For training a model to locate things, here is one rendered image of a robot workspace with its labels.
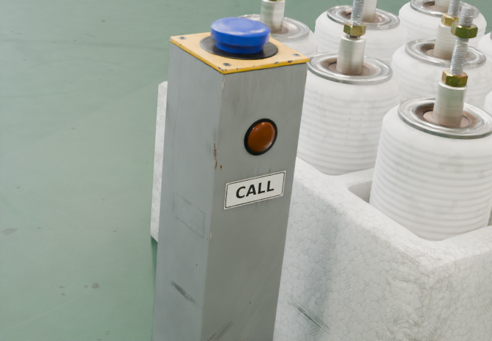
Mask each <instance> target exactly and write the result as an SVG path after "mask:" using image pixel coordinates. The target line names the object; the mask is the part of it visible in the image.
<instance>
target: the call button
mask: <svg viewBox="0 0 492 341"><path fill-rule="evenodd" d="M210 35H211V37H212V38H213V39H215V40H216V43H215V44H216V46H217V47H218V48H219V49H221V50H225V51H228V52H231V53H257V52H259V51H261V50H262V48H263V45H264V44H266V43H268V41H269V36H270V29H269V27H268V26H266V25H265V24H264V23H262V22H260V21H257V20H253V19H249V18H221V19H218V20H216V21H215V22H213V23H212V25H211V33H210Z"/></svg>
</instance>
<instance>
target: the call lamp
mask: <svg viewBox="0 0 492 341"><path fill-rule="evenodd" d="M274 139H275V128H274V127H273V125H272V124H270V123H269V122H262V123H260V124H258V125H256V126H255V127H254V128H253V129H252V131H251V132H250V134H249V137H248V146H249V148H250V150H251V151H253V152H256V153H259V152H263V151H265V150H267V149H268V148H269V147H270V146H271V145H272V142H273V140H274Z"/></svg>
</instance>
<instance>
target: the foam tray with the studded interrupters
mask: <svg viewBox="0 0 492 341"><path fill-rule="evenodd" d="M167 84H168V81H165V82H162V83H161V84H159V86H158V100H157V126H156V138H155V152H154V178H153V190H152V216H151V230H150V234H151V236H152V237H153V238H154V239H155V240H156V241H158V229H159V217H160V193H161V181H162V169H163V145H164V132H165V109H166V97H167ZM374 170H375V168H369V169H365V170H360V171H356V172H353V173H347V174H343V175H340V176H330V175H326V174H324V173H321V172H320V171H318V170H316V169H315V168H314V167H312V166H311V165H309V164H307V163H306V162H305V161H303V160H301V159H300V158H298V157H297V158H296V165H295V170H294V181H293V187H292V194H291V204H290V210H289V216H288V227H287V233H286V244H285V250H284V256H283V267H282V273H281V279H280V290H279V296H278V302H277V312H276V319H275V330H274V336H273V341H492V207H491V212H490V217H489V219H488V225H487V227H484V228H481V229H477V230H475V231H470V232H468V233H464V234H461V235H458V236H453V237H451V238H448V239H444V240H441V241H428V240H424V239H421V238H420V237H418V236H416V235H415V234H413V233H412V232H411V231H409V230H407V229H405V228H404V227H403V226H401V225H399V224H398V223H396V222H395V221H394V220H392V219H390V218H389V217H388V216H386V215H385V214H383V213H381V212H380V211H379V210H377V209H375V208H374V207H372V206H371V205H370V204H369V202H370V191H371V187H372V183H373V174H374Z"/></svg>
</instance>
